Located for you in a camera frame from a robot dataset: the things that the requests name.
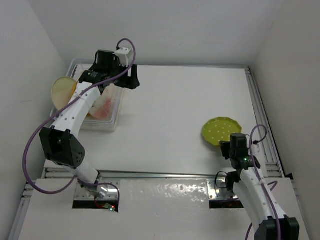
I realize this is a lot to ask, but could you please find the orange dotted plate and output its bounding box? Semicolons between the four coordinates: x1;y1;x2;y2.
70;82;78;97

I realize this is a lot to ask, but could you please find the white wire dish rack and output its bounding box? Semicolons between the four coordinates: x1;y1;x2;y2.
66;58;123;131

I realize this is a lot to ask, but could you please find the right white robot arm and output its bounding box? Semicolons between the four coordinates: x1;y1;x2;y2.
220;133;300;240

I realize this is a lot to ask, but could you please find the green dotted plate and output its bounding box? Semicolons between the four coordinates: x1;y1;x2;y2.
201;116;242;147

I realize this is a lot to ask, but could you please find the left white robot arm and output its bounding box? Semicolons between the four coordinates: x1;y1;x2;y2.
39;47;140;190

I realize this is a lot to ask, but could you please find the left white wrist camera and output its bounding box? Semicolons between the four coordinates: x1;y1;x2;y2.
114;47;133;67

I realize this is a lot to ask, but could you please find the white foreground cover board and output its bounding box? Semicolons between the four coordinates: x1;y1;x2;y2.
18;177;311;240

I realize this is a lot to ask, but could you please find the front aluminium frame rail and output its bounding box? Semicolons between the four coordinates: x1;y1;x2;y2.
44;164;282;178

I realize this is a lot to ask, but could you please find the small green circuit board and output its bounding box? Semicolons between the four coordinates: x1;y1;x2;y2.
94;199;116;212

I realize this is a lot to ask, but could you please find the cream round plate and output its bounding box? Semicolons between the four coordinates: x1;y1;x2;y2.
51;76;78;111

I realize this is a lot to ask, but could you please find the white pink floral plate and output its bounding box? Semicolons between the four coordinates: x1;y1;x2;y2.
88;85;117;120

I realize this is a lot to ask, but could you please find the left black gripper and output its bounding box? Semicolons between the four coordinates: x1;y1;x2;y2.
106;60;139;90

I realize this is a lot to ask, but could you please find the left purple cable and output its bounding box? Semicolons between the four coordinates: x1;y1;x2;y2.
22;38;137;212

